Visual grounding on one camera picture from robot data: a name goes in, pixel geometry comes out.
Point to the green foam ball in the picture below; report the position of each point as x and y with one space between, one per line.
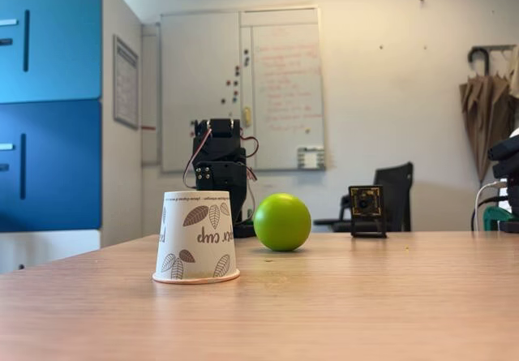
282 223

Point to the paper cup with leaf print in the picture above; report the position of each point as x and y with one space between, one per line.
194 239

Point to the yellow whiteboard magnet clip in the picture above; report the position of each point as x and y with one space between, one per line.
246 117

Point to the small webcam on black stand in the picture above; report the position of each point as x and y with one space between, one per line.
366 207

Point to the black office chair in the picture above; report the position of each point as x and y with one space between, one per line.
395 190

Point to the framed notice sheet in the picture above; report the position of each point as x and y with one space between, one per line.
125 81

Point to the blue and grey locker cabinet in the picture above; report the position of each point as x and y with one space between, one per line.
57 134

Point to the brown folded umbrella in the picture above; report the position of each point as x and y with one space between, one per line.
486 113

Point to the green table clamp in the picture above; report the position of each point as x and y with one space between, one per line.
492 215

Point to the wall whiteboard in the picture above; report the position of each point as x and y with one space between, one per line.
202 73

